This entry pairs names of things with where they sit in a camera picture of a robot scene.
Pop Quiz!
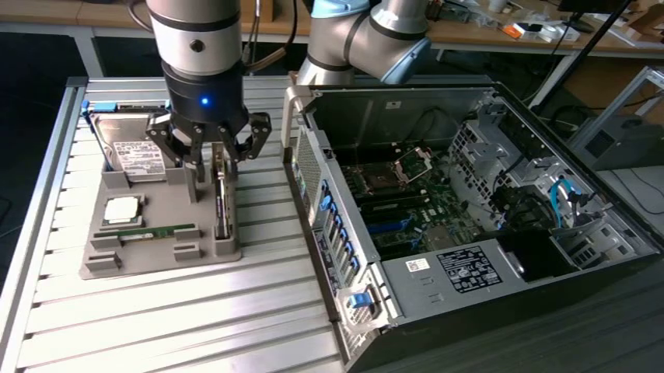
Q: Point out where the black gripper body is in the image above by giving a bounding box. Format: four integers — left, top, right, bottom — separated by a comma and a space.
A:
160, 61, 252, 127

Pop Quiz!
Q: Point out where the black graphics card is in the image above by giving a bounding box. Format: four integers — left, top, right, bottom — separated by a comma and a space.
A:
210, 141, 235, 240

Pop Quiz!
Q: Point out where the silver hard disk drive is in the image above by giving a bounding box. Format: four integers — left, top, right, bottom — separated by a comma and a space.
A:
92, 111, 171, 183

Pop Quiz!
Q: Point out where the blue disk caddy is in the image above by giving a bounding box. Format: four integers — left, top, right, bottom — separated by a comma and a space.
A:
81, 99, 175, 174

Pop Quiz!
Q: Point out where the silver CPU chip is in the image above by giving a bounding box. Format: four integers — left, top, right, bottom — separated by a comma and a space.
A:
101, 196, 145, 226

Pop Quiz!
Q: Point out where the green RAM stick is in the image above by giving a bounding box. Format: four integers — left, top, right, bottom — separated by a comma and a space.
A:
116, 223, 198, 239

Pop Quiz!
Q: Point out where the brown cardboard box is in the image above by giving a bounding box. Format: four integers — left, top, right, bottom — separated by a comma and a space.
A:
240, 0, 274, 23

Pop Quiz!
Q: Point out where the CPU socket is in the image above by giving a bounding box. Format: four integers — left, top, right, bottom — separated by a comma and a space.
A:
357, 162, 411, 194

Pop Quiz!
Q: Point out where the grey printed parts rack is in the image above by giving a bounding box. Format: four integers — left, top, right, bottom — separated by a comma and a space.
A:
77, 130, 244, 281

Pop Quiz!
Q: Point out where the black RAM slot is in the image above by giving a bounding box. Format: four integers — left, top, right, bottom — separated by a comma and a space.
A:
357, 193, 429, 209
362, 204, 434, 219

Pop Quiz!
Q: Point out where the metal socket cover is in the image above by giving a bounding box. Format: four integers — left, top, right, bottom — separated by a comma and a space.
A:
393, 146, 434, 183

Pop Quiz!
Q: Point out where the blue expansion slot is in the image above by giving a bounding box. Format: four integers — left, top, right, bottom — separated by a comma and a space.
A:
370, 219, 419, 236

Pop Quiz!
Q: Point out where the wooden desk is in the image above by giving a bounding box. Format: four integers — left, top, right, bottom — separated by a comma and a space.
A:
427, 0, 664, 60
0, 0, 312, 78

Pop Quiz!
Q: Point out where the green motherboard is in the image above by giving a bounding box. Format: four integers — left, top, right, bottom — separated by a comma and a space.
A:
339, 145, 502, 262

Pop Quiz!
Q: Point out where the perforated metal drive cage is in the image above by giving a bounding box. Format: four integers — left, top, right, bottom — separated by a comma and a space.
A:
447, 118, 526, 184

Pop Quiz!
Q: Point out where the grey chipset heatsink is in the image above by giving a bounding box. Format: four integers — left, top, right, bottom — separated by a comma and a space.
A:
425, 227, 458, 252

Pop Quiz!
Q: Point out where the silver power supply unit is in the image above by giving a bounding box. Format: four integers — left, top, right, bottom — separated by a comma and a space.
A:
381, 239, 525, 316

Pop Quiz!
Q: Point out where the orange small box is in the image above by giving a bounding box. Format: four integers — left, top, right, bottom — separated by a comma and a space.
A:
505, 22, 544, 40

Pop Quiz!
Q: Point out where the black plastic drive cover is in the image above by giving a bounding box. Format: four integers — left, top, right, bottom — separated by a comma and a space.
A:
496, 228, 578, 283

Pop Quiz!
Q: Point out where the white small box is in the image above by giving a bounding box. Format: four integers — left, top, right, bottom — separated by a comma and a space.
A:
538, 23, 580, 43

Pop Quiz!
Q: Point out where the black open PC case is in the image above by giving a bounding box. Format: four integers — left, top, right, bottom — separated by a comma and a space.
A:
280, 75, 664, 373

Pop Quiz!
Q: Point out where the black monitor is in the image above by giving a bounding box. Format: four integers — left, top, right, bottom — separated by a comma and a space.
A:
557, 0, 632, 33

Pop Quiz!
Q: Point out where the silver disk bay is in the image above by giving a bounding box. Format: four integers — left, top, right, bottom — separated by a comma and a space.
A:
548, 217, 633, 271

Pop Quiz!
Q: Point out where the black slanted pole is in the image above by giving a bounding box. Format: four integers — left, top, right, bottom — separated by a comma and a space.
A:
528, 0, 638, 109

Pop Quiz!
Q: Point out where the grey cabinet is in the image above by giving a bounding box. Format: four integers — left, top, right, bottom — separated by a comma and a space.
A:
582, 114, 664, 172

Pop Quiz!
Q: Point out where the folded cardboard piece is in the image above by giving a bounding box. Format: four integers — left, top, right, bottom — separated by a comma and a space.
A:
626, 3, 664, 38

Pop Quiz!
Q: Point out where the grey printed corner bracket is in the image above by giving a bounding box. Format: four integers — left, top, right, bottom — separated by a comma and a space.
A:
280, 85, 315, 149

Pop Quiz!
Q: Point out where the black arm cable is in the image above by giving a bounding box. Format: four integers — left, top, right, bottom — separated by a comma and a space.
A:
240, 0, 299, 77

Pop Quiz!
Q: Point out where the blue disk wire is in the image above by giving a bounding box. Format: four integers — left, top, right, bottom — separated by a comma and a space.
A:
549, 176, 581, 230

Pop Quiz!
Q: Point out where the grey flat wire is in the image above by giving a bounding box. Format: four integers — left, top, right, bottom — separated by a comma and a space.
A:
550, 215, 608, 238

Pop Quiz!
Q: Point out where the aluminium profile frame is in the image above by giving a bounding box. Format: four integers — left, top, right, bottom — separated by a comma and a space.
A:
568, 65, 664, 172

